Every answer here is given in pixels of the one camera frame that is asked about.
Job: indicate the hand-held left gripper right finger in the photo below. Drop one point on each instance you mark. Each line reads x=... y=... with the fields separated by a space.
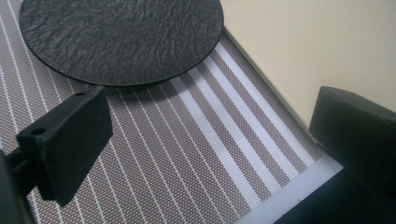
x=358 y=140

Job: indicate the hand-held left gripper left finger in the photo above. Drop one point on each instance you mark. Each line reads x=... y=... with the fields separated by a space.
x=67 y=141

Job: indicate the brown striped woven placemat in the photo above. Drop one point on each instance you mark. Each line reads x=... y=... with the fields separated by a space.
x=174 y=140

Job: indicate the black slate round plate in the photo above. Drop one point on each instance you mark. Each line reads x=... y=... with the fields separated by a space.
x=121 y=39

